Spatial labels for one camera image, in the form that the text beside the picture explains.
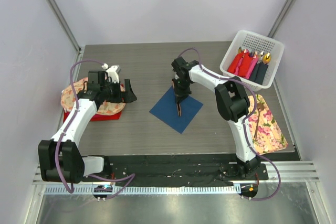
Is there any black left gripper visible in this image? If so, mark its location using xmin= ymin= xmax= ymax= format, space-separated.
xmin=101 ymin=79 xmax=137 ymax=104

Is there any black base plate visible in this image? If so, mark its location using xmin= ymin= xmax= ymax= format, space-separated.
xmin=98 ymin=154 xmax=269 ymax=187

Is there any pink rolled napkin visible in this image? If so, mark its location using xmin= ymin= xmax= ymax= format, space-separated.
xmin=234 ymin=56 xmax=258 ymax=80

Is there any floral mesh laundry bag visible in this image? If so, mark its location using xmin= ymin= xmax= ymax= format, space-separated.
xmin=60 ymin=77 xmax=125 ymax=116

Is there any purple cable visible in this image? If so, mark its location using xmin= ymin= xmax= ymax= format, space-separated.
xmin=55 ymin=59 xmax=136 ymax=200
xmin=178 ymin=48 xmax=281 ymax=201

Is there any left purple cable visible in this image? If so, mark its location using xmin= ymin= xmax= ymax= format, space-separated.
xmin=55 ymin=59 xmax=136 ymax=200

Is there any white plastic basket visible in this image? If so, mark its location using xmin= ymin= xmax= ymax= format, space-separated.
xmin=219 ymin=30 xmax=285 ymax=91

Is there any blue paper napkin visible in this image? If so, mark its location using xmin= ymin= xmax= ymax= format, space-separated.
xmin=150 ymin=87 xmax=203 ymax=134

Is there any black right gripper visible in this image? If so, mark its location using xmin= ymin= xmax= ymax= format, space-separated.
xmin=172 ymin=78 xmax=192 ymax=103

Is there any gold spoon in basket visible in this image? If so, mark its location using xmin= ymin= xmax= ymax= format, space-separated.
xmin=262 ymin=52 xmax=271 ymax=65

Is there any red rolled napkin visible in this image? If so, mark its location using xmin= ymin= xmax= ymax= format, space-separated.
xmin=227 ymin=51 xmax=253 ymax=78

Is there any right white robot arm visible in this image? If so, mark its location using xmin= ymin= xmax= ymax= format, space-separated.
xmin=172 ymin=57 xmax=260 ymax=179

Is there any rose gold spoon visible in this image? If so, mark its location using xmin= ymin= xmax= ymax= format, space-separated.
xmin=254 ymin=102 xmax=265 ymax=140

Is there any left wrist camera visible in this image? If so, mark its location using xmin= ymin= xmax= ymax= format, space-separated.
xmin=101 ymin=63 xmax=121 ymax=83

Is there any floral tray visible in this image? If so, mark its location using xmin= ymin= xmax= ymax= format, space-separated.
xmin=248 ymin=94 xmax=288 ymax=154

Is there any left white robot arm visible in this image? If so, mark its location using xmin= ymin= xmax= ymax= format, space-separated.
xmin=38 ymin=71 xmax=137 ymax=184

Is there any red napkin stack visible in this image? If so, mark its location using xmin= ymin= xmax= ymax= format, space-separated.
xmin=63 ymin=111 xmax=122 ymax=122

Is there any dark blue rolled napkin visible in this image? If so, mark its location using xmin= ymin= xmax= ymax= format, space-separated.
xmin=255 ymin=62 xmax=268 ymax=85

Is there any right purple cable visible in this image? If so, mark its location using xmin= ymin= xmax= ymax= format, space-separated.
xmin=178 ymin=48 xmax=281 ymax=201

